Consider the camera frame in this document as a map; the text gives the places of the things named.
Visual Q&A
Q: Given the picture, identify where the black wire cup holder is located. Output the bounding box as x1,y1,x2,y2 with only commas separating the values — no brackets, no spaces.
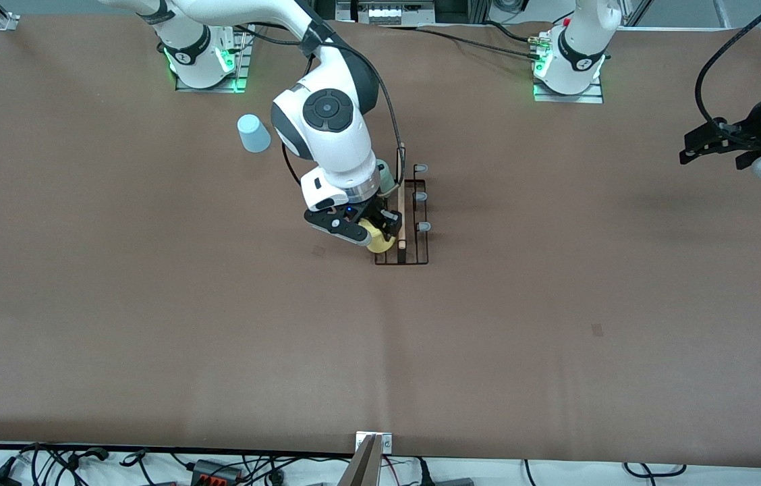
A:
374,142,432,265

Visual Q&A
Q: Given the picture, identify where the yellow cup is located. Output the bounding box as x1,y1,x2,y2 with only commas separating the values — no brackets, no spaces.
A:
365,219,399,254

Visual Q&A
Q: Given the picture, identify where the grey-green cup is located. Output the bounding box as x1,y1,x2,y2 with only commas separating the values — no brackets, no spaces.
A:
376,161,399,198

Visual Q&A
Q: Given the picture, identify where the light blue cup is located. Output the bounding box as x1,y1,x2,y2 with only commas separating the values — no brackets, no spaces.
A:
237,113,272,154

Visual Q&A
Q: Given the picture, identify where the white power strip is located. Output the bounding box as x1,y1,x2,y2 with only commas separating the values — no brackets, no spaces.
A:
337,0,436,26

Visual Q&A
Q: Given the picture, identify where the brown paper table cover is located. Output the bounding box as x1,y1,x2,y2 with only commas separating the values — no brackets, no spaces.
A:
0,13,761,470

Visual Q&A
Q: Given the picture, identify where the black orange connector block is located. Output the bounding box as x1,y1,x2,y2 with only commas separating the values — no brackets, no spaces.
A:
190,458,245,485

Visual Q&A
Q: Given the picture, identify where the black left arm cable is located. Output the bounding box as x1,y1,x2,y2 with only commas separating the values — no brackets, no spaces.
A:
694,0,761,130

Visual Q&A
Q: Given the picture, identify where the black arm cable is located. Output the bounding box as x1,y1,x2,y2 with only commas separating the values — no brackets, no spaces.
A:
694,0,761,130
235,20,407,190

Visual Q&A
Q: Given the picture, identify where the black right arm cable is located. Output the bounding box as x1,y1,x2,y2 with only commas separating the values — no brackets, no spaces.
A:
235,20,407,190

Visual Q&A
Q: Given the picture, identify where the aluminium left arm base plate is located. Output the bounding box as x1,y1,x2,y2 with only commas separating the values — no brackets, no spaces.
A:
533,80,604,104

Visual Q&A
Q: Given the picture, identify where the aluminium right arm base plate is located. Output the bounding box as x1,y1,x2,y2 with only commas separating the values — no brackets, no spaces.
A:
175,27,251,94

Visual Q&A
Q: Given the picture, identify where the long black table cable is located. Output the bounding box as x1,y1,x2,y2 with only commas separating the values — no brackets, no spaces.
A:
414,26,542,61

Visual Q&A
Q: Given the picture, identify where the short black table cable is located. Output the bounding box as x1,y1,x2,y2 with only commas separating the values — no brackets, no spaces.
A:
484,20,538,45

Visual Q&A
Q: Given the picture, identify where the silver clamp bracket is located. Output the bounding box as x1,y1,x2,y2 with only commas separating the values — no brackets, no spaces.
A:
355,431,394,455

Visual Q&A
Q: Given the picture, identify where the grey camera pole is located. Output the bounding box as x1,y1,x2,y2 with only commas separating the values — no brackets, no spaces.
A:
336,435,383,486

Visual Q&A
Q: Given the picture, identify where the black tangled floor cable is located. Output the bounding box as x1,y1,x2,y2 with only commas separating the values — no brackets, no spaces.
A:
16,443,113,486

